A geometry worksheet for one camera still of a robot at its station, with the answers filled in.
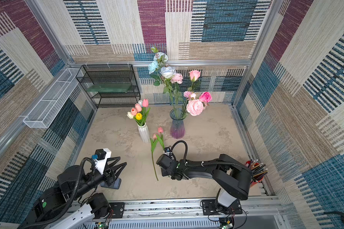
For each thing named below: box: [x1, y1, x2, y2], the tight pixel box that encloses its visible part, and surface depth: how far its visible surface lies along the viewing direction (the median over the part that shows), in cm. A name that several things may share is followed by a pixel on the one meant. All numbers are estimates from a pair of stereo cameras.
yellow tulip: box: [135, 112, 143, 121], surface depth 75 cm
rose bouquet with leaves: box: [148, 46, 213, 116], surface depth 77 cm
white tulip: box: [126, 111, 134, 119], surface depth 77 cm
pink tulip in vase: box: [134, 103, 142, 113], surface depth 79 cm
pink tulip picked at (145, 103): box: [142, 98, 149, 108], surface depth 80 cm
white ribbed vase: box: [137, 122, 151, 144], surface depth 91 cm
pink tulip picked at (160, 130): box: [155, 126, 165, 151], surface depth 96 cm
